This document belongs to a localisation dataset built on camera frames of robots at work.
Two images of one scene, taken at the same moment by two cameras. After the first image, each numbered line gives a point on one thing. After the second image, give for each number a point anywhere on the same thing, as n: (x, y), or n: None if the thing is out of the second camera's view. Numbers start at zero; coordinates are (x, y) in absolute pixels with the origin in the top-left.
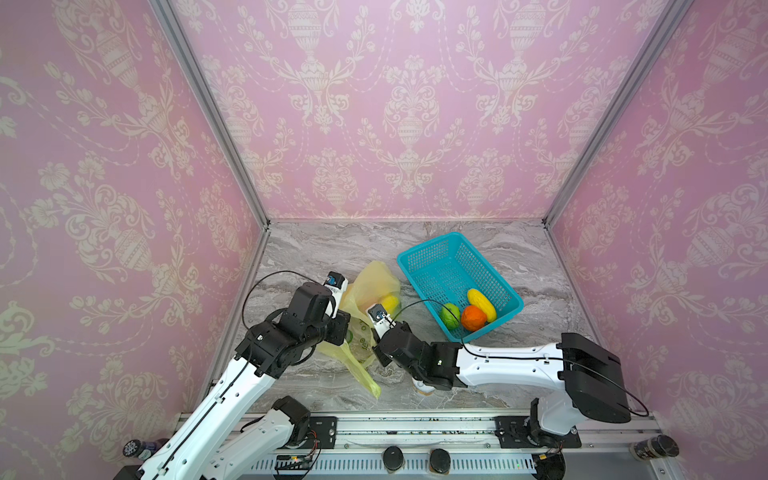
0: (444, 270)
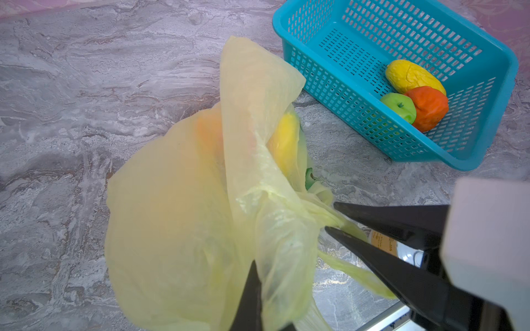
0: (339, 52)
